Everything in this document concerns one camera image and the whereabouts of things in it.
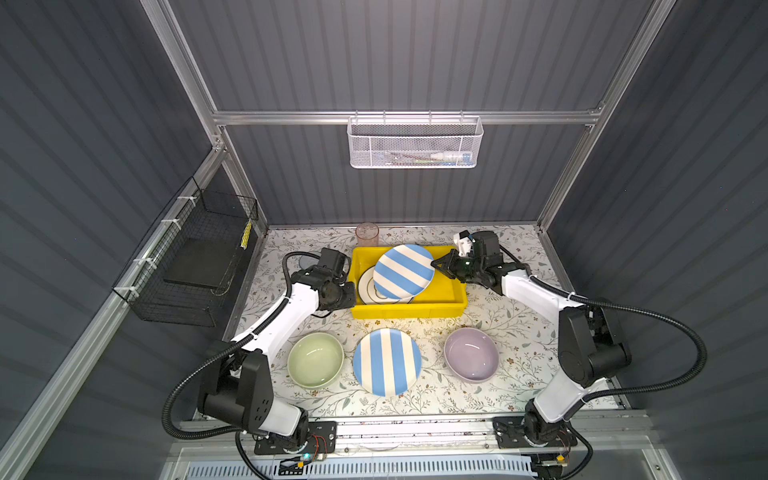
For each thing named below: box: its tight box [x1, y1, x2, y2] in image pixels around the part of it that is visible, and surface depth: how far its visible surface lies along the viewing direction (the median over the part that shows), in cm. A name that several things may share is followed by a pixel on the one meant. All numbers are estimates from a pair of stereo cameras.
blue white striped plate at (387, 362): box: [352, 328, 423, 397], surface depth 88 cm
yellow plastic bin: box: [350, 246, 468, 319], surface depth 96 cm
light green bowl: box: [287, 332, 345, 390], surface depth 86 cm
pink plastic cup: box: [355, 222, 379, 247], surface depth 104 cm
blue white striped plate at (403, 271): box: [373, 244, 435, 300], surface depth 95 cm
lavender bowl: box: [443, 327, 500, 384], surface depth 86 cm
